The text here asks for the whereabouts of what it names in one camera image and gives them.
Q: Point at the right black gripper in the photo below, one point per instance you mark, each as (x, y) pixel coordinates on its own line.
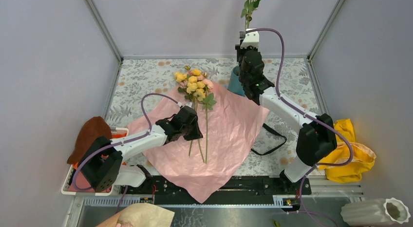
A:
(239, 50)

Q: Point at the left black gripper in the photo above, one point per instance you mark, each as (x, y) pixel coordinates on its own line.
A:
(197, 134)

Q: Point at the peach rose stem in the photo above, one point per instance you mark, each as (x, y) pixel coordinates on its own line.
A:
(208, 103)

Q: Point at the yellow rose stem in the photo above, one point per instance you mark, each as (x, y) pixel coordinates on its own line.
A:
(190, 84)

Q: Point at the pink tissue paper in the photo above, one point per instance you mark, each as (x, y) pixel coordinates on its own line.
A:
(234, 124)

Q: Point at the black ribbon gold lettering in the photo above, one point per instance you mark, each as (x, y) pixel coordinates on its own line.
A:
(276, 141)

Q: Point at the white rose stem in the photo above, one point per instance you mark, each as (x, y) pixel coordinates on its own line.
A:
(249, 7)

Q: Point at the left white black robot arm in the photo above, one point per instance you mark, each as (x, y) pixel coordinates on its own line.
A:
(102, 164)

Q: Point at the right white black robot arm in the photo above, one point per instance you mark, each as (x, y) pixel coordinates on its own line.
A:
(315, 139)

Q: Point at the teal ceramic vase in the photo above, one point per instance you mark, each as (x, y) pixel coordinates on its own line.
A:
(234, 85)

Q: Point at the white ribbed vase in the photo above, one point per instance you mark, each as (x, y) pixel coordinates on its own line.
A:
(375, 213)

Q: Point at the floral patterned table mat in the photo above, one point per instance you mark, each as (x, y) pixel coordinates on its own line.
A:
(142, 82)

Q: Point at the brown cloth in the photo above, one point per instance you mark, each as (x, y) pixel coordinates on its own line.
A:
(90, 131)

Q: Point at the white plastic basket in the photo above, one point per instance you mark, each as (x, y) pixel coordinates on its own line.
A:
(112, 190)

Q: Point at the brown paper bag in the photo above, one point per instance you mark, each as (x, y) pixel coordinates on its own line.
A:
(140, 215)

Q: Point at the orange cloth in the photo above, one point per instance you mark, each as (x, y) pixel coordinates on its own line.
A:
(119, 132)

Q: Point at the pink cloth in basket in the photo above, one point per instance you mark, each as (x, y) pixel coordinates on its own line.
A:
(81, 182)

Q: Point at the yellow cloth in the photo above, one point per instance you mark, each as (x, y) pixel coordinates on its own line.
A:
(363, 158)

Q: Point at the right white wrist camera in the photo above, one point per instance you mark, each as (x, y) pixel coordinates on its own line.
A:
(249, 39)

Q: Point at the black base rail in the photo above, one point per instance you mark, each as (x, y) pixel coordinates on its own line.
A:
(239, 190)

